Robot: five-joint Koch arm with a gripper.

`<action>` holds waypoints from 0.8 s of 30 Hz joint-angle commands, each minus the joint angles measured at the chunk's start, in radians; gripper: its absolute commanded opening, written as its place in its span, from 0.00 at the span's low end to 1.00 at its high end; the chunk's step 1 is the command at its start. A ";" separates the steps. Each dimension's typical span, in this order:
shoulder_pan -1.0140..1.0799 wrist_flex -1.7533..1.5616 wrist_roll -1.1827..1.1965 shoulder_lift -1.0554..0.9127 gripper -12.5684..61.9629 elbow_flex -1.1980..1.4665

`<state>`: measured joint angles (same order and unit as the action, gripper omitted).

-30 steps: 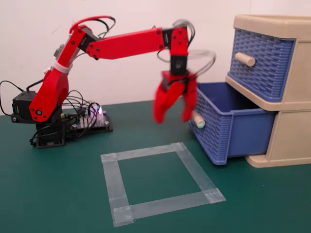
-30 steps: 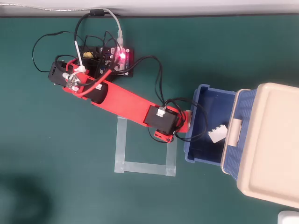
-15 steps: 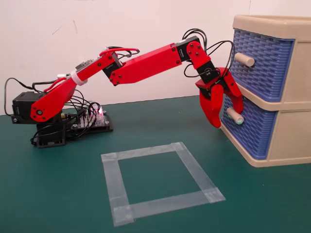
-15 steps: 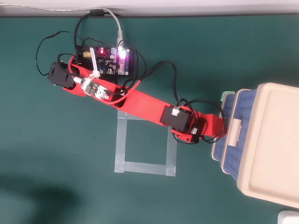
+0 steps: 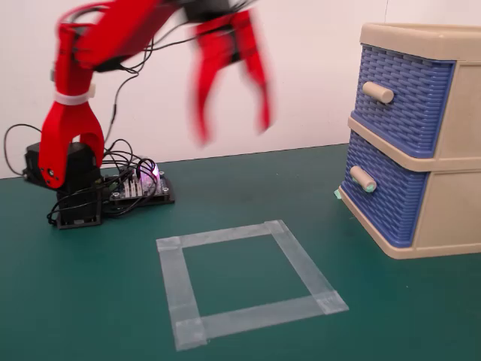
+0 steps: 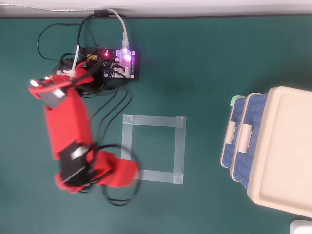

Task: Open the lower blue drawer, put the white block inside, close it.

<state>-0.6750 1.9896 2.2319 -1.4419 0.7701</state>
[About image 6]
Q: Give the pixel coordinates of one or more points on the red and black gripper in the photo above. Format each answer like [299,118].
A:
[104,168]

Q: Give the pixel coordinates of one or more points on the beige plastic drawer cabinet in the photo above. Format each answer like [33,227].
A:
[282,146]

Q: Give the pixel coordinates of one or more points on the green table mat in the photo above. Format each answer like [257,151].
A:
[48,207]

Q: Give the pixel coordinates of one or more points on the black controller board with LEDs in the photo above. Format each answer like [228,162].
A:
[129,65]

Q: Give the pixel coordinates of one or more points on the white zip tie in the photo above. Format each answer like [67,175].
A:
[75,58]

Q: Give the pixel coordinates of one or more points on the green tape piece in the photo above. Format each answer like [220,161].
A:
[235,99]

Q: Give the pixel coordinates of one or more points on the white box corner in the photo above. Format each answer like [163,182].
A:
[302,228]

